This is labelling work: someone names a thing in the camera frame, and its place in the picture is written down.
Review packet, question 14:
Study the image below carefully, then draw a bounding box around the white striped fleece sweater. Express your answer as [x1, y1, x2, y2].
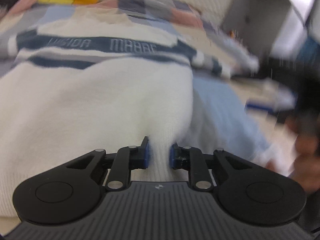
[1, 21, 221, 217]

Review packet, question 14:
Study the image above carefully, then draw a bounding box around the person's right hand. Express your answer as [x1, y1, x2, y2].
[266, 115, 319, 194]

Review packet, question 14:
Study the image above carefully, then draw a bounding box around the patchwork plaid bed quilt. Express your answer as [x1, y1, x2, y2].
[1, 0, 286, 171]

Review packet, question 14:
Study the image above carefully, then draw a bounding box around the grey cabinet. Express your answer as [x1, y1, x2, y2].
[221, 0, 305, 59]

